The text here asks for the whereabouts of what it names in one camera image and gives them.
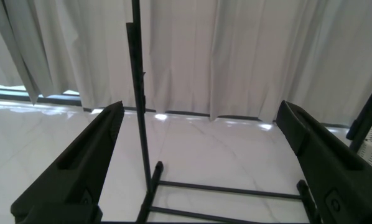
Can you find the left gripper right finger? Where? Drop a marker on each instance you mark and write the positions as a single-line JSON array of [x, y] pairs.
[[360, 193]]

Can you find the black clothes rack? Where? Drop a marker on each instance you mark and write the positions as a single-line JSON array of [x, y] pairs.
[[139, 93]]

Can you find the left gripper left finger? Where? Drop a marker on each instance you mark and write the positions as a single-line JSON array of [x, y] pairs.
[[49, 199]]

